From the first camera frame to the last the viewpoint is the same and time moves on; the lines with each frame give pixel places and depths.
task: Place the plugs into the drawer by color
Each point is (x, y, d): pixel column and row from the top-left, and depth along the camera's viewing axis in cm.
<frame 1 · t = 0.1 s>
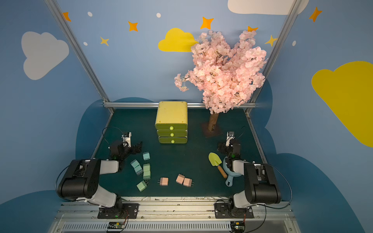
left hand: (134, 139, 95), fingers open
right hand: (229, 140, 95), fingers open
yellow-green drawer cabinet: (171, 122, 86), point 23 cm above the table
top green drawer: (171, 126, 88), point 20 cm above the table
middle green drawer: (172, 133, 94), point 12 cm above the table
bottom green drawer: (173, 140, 100), point 4 cm above the table
green toy shovel: (215, 161, 95), on the table
teal plug upper: (146, 156, 95), point 2 cm above the table
teal plug left: (134, 163, 92), point 2 cm above the table
teal plug lower: (138, 170, 88), point 3 cm above the table
green plug upper: (146, 167, 90), point 2 cm above the table
green plug middle: (146, 174, 87), point 2 cm above the table
green plug lower: (142, 185, 83), point 2 cm above the table
pink plug left: (163, 181, 84), point 3 cm above the table

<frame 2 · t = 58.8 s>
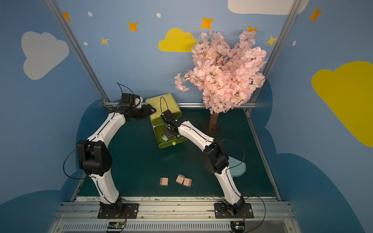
left hand: (151, 110, 91), fingers open
right hand: (172, 130, 94), fingers open
yellow-green drawer cabinet: (162, 103, 100), point 20 cm above the table
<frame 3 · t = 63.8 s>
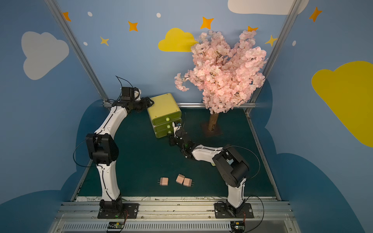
left hand: (149, 102, 96), fingers open
right hand: (172, 131, 91), fingers open
middle green drawer: (165, 126, 97), point 12 cm above the table
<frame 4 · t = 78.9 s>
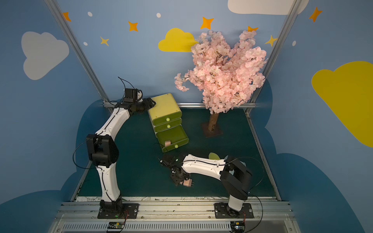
left hand: (152, 103, 95), fingers open
right hand: (180, 176, 82), fingers open
pink plug left: (167, 143, 100), point 3 cm above the table
bottom green drawer: (177, 135, 104), point 3 cm above the table
